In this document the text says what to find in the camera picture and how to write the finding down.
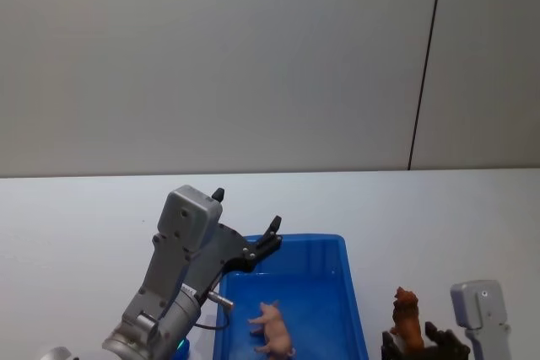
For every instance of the blue plastic tray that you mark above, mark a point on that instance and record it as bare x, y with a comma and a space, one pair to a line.
320, 292

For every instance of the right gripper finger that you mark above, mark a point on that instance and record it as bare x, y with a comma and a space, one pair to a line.
390, 347
449, 347

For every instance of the pink pig toy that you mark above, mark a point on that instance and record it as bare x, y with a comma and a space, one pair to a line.
274, 326

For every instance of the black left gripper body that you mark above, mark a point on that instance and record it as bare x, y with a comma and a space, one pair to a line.
223, 252

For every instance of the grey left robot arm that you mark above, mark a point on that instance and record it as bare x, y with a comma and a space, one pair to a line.
169, 267

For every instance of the brown lion toy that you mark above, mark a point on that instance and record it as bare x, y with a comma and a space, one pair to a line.
407, 322

